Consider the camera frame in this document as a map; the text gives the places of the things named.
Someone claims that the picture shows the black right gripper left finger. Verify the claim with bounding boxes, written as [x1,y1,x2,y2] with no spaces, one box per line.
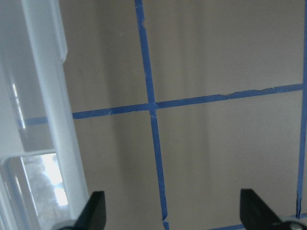
[72,191,106,230]

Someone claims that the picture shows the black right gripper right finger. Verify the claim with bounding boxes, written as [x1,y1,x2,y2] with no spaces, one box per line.
[240,189,288,230]

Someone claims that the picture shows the clear plastic box lid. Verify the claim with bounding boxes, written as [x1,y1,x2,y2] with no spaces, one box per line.
[0,0,89,230]

